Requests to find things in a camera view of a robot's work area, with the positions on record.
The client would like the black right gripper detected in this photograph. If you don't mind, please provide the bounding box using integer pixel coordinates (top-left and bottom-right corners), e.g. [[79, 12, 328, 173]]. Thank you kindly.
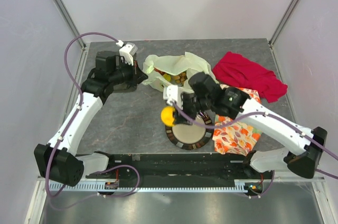
[[173, 91, 212, 125]]

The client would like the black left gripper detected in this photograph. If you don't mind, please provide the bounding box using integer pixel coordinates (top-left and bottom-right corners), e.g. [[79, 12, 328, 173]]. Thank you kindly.
[[109, 57, 148, 87]]

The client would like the yellow fake pear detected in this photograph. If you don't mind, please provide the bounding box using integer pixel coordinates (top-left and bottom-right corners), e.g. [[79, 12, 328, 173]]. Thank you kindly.
[[161, 106, 175, 127]]

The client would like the pale green plastic bag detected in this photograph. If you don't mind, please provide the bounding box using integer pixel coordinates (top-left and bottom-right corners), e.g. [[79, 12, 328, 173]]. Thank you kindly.
[[142, 52, 216, 92]]

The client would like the yellow fake starfruit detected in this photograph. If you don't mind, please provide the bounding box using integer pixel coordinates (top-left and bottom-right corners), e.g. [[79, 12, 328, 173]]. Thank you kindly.
[[163, 73, 172, 82]]

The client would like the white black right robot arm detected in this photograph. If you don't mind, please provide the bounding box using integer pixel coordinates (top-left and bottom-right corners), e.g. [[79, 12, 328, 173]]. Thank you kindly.
[[163, 72, 327, 179]]

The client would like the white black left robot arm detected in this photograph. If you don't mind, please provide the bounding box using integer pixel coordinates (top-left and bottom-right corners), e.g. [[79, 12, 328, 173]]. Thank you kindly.
[[34, 47, 148, 186]]

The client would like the brown fake walnuts cluster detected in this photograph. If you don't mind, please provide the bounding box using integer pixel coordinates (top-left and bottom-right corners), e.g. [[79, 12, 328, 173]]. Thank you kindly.
[[171, 72, 187, 86]]

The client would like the red fake peach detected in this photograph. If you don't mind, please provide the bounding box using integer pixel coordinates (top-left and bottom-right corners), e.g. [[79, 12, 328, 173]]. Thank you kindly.
[[154, 68, 165, 75]]

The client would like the dark olive cloth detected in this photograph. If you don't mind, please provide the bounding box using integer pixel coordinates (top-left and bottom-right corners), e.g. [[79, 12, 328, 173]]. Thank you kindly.
[[113, 83, 137, 93]]

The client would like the cream plate with dark rim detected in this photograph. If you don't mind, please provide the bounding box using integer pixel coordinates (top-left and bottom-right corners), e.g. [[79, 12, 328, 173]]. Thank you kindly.
[[165, 124, 214, 151]]

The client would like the red cloth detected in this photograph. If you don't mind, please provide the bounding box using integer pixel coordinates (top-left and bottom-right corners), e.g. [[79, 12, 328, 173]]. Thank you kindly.
[[212, 51, 288, 103]]

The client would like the orange floral cloth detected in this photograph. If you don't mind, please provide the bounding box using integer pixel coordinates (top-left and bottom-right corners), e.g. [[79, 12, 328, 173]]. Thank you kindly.
[[212, 83, 262, 155]]

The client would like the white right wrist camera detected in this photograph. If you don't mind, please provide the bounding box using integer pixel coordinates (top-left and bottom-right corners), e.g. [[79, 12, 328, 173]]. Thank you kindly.
[[163, 85, 183, 109]]

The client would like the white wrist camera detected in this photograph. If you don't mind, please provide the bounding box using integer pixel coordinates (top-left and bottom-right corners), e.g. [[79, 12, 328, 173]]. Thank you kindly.
[[163, 85, 183, 109], [116, 40, 138, 66]]

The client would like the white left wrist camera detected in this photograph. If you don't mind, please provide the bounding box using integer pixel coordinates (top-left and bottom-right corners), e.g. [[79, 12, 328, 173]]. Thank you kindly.
[[116, 40, 138, 66]]

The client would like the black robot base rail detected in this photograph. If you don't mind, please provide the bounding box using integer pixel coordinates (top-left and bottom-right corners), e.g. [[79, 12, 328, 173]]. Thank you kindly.
[[79, 152, 274, 185]]

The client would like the left aluminium frame post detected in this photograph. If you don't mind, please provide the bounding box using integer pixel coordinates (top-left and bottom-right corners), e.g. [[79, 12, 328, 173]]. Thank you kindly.
[[53, 0, 80, 37]]

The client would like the aluminium frame post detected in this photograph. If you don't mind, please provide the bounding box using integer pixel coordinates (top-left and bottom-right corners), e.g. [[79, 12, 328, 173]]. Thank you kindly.
[[268, 0, 301, 48], [53, 0, 80, 37]]

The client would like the grey slotted cable duct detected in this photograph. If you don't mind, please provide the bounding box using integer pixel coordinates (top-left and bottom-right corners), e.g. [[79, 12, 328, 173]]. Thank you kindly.
[[63, 180, 257, 193]]

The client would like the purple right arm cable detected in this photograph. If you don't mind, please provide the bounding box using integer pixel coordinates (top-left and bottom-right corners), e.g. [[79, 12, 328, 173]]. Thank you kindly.
[[171, 102, 338, 199]]

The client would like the right aluminium frame post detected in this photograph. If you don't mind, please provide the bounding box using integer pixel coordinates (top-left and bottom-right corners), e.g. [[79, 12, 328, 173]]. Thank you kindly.
[[268, 0, 301, 48]]

